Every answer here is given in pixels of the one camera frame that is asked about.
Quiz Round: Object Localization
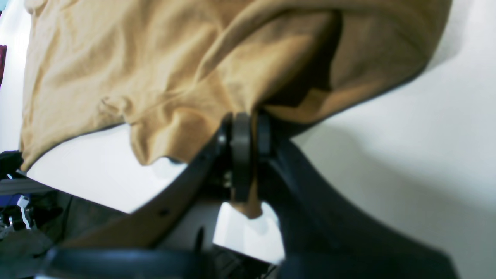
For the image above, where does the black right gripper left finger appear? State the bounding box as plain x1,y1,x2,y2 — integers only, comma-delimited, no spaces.
37,113,253,279

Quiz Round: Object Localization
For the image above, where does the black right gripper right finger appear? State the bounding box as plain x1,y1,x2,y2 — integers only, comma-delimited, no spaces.
256,114,458,279

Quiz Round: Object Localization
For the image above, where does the brown t-shirt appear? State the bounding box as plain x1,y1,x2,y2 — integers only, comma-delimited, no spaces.
19,0,454,219

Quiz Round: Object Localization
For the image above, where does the grey tool bin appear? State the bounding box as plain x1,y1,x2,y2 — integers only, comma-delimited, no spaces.
0,149,132,279

